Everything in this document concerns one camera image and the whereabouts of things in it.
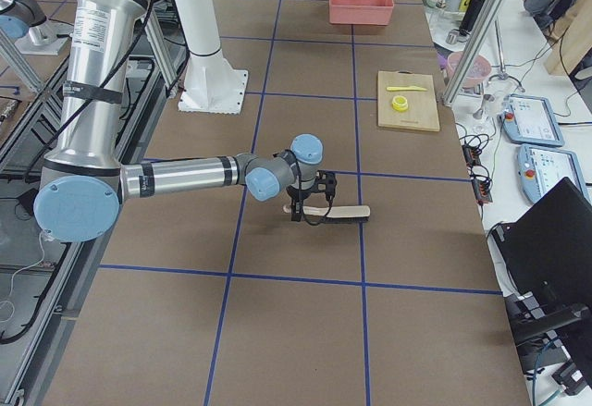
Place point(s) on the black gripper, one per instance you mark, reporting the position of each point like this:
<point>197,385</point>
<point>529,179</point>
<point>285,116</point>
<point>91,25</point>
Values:
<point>294,195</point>

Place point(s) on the white brush with black bristles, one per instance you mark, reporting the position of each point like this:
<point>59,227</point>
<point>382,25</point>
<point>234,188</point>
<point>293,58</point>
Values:
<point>333,215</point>

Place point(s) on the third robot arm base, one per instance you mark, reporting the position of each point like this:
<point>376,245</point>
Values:
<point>32,32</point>

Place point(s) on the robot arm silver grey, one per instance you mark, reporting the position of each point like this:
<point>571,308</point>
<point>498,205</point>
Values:
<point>83,185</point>

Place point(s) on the pink plastic bin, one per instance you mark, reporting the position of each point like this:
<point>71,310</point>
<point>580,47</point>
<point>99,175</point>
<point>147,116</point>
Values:
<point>360,12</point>

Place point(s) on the yellow lemon slices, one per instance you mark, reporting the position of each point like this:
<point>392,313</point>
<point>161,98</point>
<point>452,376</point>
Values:
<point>399,103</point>

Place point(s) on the yellow plastic knife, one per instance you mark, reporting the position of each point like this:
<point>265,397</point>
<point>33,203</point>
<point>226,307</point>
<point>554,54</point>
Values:
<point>412,88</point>

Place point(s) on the bamboo cutting board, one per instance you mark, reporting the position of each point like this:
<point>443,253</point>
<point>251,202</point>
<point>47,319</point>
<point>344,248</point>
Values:
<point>422,113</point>

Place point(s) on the black power strip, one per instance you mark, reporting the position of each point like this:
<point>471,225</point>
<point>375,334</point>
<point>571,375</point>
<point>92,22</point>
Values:
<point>479,175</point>

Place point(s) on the pink bowl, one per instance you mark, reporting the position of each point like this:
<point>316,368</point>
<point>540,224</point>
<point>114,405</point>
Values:
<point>479,71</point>

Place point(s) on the metal cup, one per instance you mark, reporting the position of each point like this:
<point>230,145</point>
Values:
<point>455,36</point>

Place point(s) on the lower teach pendant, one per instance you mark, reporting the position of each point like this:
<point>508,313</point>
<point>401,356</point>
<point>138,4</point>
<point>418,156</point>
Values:
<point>541,168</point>

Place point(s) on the teach pendant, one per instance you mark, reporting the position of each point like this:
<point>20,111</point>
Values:
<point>530,119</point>
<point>541,168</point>

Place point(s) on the upper teach pendant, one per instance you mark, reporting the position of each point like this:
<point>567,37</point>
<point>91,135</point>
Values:
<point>530,119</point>

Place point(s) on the black laptop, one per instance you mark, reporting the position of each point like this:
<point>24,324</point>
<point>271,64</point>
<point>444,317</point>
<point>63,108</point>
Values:
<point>548,250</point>

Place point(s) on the black bottle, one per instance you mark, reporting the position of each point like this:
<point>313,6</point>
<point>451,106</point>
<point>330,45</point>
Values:
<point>470,16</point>

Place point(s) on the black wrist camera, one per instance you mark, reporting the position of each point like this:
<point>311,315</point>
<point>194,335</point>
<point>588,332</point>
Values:
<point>326,183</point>

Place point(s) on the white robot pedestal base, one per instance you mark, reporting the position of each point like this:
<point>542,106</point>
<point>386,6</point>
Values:
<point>211,84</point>

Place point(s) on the aluminium frame post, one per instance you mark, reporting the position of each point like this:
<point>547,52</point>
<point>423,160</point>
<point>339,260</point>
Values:
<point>486,17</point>

